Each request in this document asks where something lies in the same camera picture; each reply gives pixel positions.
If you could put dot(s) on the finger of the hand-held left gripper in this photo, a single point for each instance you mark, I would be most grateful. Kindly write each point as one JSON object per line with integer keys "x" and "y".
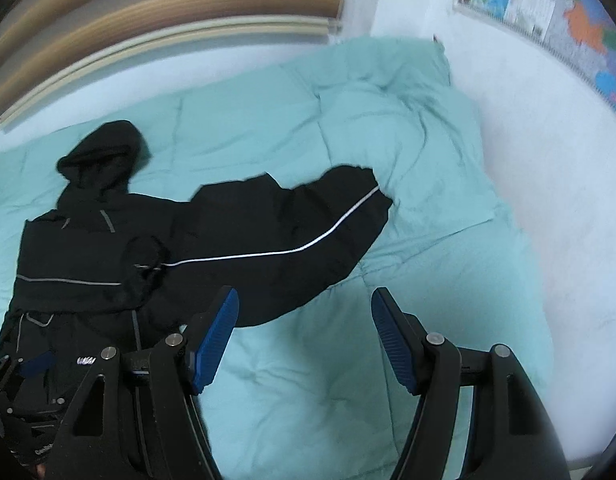
{"x": 37, "y": 363}

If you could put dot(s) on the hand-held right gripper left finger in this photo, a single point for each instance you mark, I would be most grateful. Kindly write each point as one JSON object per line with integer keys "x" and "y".
{"x": 213, "y": 342}

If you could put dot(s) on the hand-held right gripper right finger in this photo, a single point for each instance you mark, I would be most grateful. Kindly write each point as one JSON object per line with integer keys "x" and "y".
{"x": 392, "y": 340}

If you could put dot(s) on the black hooded jacket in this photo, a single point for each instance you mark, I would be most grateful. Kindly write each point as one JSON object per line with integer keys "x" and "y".
{"x": 248, "y": 240}

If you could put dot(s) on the teal quilted comforter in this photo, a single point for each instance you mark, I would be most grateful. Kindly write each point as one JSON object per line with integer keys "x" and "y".
{"x": 388, "y": 150}

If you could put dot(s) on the striped window blind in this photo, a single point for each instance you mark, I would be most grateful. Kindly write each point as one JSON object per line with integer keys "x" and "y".
{"x": 137, "y": 20}

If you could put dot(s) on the colourful wall map poster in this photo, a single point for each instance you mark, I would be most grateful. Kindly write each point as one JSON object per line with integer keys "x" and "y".
{"x": 553, "y": 10}

